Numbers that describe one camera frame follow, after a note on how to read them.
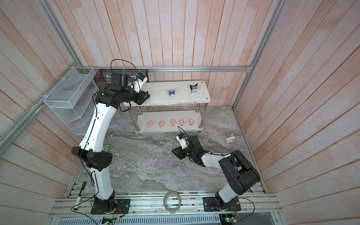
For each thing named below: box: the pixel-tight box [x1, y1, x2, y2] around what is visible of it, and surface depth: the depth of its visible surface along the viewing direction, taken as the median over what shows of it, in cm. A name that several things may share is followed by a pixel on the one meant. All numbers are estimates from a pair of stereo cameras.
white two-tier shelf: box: [123, 80, 211, 135], surface depth 100 cm
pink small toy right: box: [225, 135, 236, 143], surface depth 100 cm
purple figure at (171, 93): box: [167, 89, 177, 98], surface depth 78 cm
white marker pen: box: [73, 181, 87, 211], surface depth 78 cm
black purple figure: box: [189, 82, 198, 94], surface depth 80 cm
